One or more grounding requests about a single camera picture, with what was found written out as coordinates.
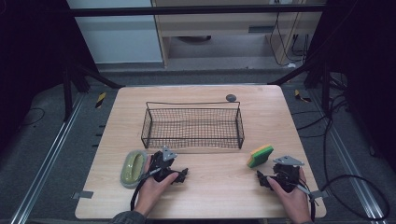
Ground black horizontal frame bar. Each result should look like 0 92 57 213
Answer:
68 4 327 19

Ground black looped floor cable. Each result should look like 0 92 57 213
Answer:
319 92 391 221

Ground thin black floor cable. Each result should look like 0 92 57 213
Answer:
19 106 47 127

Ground green and yellow sponge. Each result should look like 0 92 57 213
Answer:
246 144 275 169

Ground black hanging desk cables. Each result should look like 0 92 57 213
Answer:
268 11 311 68

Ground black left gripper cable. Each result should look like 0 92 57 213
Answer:
129 167 163 212

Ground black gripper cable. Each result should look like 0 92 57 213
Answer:
129 167 163 212
292 178 320 222

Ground white cabinet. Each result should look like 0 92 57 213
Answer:
65 0 164 65

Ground dark curtain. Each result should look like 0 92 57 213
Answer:
0 0 100 157
306 0 396 174

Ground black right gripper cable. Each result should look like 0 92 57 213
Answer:
292 178 320 222

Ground black wire mesh basket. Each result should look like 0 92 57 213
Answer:
140 100 246 150

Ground black metal stand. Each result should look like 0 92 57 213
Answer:
61 61 126 123
266 57 332 114

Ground aluminium floor rail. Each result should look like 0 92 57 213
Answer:
308 89 390 224
8 92 88 224

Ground green oval soap dish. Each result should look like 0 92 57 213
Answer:
120 149 149 189

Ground person's left hand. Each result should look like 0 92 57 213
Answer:
133 154 180 217

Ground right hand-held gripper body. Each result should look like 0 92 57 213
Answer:
270 155 306 194

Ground yellow and black tape marker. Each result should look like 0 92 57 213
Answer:
94 91 107 109
293 89 313 104

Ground grey tape strip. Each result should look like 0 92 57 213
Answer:
71 189 94 201
309 189 330 201

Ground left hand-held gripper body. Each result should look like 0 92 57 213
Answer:
148 146 179 184

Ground light wooden desk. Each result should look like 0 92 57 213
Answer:
150 0 327 68

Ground person's right hand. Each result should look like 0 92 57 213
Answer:
266 166 313 224

